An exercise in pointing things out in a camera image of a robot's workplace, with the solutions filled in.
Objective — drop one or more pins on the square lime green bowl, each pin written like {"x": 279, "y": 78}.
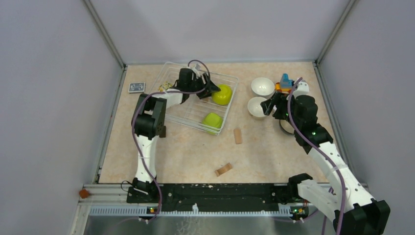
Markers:
{"x": 213, "y": 122}

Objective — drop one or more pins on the teal ceramic bowl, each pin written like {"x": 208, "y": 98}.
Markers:
{"x": 286, "y": 127}

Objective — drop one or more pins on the white bowl with blue rim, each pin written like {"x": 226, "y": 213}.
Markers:
{"x": 262, "y": 86}

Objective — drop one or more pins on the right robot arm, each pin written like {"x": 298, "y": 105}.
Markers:
{"x": 348, "y": 205}

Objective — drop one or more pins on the dark brown wooden block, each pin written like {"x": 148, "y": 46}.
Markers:
{"x": 163, "y": 132}

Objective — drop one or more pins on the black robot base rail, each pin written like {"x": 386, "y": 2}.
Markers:
{"x": 231, "y": 197}

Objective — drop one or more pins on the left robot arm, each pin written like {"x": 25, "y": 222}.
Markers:
{"x": 147, "y": 123}

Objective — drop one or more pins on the playing card deck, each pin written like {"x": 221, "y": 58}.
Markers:
{"x": 138, "y": 87}

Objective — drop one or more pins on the yellow owl toy block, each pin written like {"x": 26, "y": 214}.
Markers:
{"x": 165, "y": 86}

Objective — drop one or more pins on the round lime green bowl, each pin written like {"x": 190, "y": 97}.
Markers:
{"x": 222, "y": 97}

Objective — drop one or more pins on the light wooden block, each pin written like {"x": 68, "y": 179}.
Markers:
{"x": 238, "y": 136}

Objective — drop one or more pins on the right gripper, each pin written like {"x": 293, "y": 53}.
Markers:
{"x": 267, "y": 105}

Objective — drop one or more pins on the wooden arch block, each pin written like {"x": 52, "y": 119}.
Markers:
{"x": 224, "y": 169}

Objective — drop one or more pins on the orange block on rail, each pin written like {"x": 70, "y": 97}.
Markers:
{"x": 84, "y": 194}

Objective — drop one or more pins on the blue toy block vehicle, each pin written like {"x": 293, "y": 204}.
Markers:
{"x": 285, "y": 84}

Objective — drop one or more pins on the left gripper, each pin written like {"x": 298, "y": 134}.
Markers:
{"x": 207, "y": 92}

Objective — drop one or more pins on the white wire dish rack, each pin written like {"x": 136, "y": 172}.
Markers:
{"x": 194, "y": 110}

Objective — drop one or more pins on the beige ceramic bowl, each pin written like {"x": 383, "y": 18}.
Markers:
{"x": 254, "y": 107}

